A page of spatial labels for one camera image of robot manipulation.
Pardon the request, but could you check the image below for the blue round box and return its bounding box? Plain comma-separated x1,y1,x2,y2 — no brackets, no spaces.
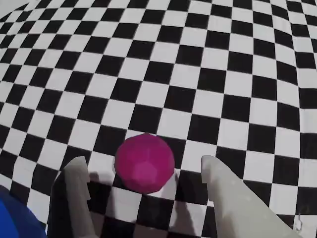
0,185,48,238

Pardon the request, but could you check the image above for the thin white gripper finger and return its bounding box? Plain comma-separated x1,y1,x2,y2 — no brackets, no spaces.
47,156,99,238

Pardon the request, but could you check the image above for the wide white gripper finger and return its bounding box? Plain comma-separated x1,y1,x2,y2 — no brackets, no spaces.
200,155,304,238

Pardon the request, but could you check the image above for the pink faceted ball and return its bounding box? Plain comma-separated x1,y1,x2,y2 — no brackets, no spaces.
114,132,176,194

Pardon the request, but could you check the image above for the black white checkered cloth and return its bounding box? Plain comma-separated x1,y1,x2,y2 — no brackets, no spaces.
0,0,317,238

